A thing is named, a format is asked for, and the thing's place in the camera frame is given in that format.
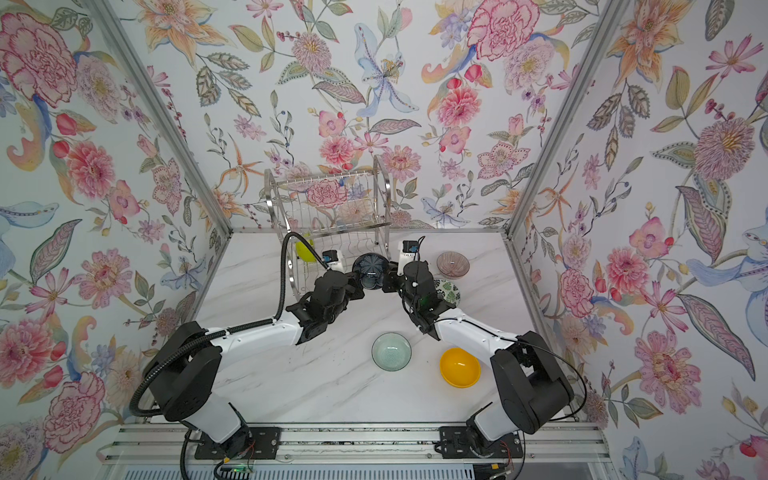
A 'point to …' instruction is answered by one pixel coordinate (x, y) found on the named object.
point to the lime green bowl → (304, 253)
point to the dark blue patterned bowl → (370, 267)
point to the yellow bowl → (459, 368)
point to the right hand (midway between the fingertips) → (385, 261)
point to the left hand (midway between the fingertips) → (366, 274)
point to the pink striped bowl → (453, 265)
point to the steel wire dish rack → (343, 213)
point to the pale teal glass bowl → (391, 351)
